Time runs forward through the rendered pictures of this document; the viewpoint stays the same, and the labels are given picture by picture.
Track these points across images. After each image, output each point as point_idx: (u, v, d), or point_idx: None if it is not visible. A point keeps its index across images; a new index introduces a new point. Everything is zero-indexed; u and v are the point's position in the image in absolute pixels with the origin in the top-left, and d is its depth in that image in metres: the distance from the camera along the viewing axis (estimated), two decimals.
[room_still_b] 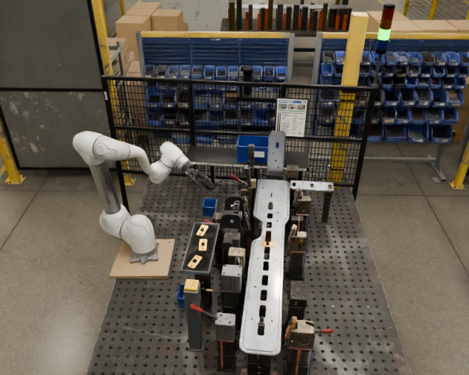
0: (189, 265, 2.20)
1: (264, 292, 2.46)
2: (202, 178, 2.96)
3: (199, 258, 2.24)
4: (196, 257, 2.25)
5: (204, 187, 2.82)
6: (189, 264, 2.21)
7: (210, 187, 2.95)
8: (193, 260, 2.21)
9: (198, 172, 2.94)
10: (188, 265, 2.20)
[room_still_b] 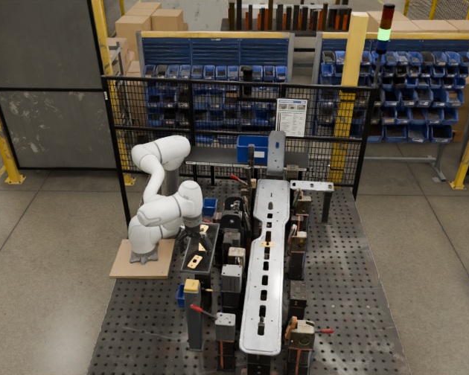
0: (189, 265, 2.20)
1: (264, 292, 2.46)
2: (183, 239, 2.16)
3: (199, 258, 2.24)
4: (196, 257, 2.25)
5: (208, 257, 2.19)
6: (189, 264, 2.21)
7: (181, 251, 2.20)
8: (193, 260, 2.21)
9: None
10: (188, 265, 2.20)
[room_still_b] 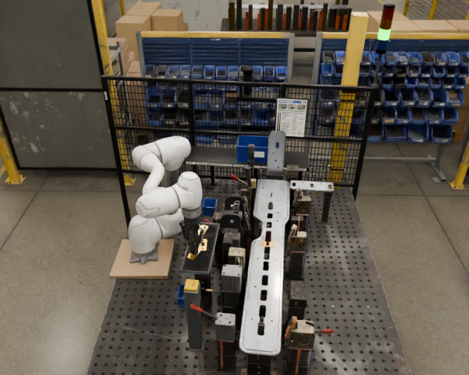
0: (188, 257, 2.17)
1: (264, 292, 2.46)
2: (190, 236, 2.13)
3: (199, 250, 2.21)
4: None
5: (197, 250, 2.19)
6: (188, 255, 2.17)
7: (190, 251, 2.17)
8: (192, 251, 2.18)
9: None
10: (187, 257, 2.17)
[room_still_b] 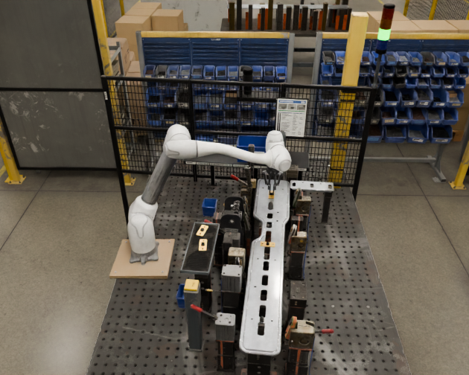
0: (269, 197, 2.91)
1: (264, 292, 2.46)
2: (270, 181, 2.87)
3: (273, 192, 2.96)
4: (271, 192, 2.96)
5: None
6: (269, 196, 2.91)
7: (270, 193, 2.92)
8: (270, 193, 2.93)
9: None
10: (269, 197, 2.91)
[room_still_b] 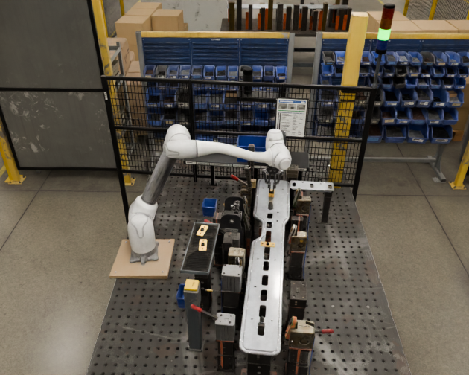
0: (269, 196, 2.90)
1: (264, 292, 2.46)
2: (270, 179, 2.87)
3: (273, 190, 2.95)
4: (270, 190, 2.95)
5: None
6: (269, 195, 2.91)
7: (270, 192, 2.91)
8: (270, 192, 2.92)
9: None
10: (269, 196, 2.90)
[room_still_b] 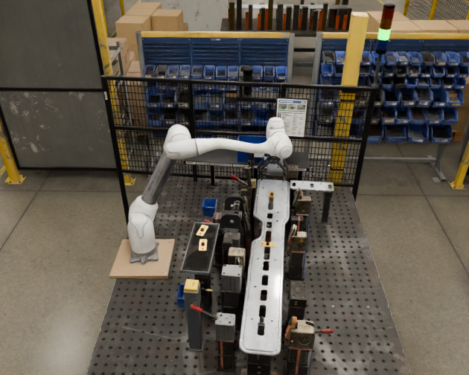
0: (269, 196, 2.91)
1: (264, 292, 2.46)
2: (264, 167, 2.82)
3: (273, 193, 2.96)
4: (271, 193, 2.96)
5: (283, 178, 2.87)
6: (269, 196, 2.91)
7: (262, 178, 2.86)
8: (271, 193, 2.93)
9: None
10: (269, 196, 2.90)
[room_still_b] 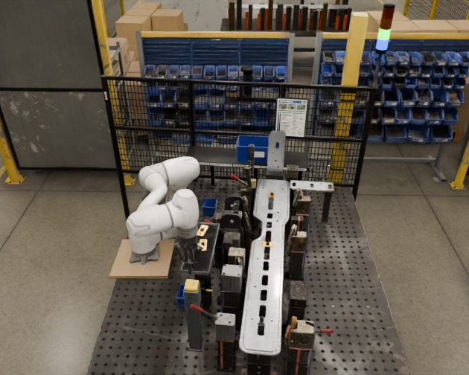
0: (269, 196, 2.91)
1: (264, 292, 2.46)
2: (187, 257, 2.00)
3: (273, 193, 2.96)
4: (271, 193, 2.96)
5: (191, 269, 2.07)
6: (269, 196, 2.91)
7: (190, 272, 2.04)
8: (271, 193, 2.93)
9: None
10: (269, 196, 2.90)
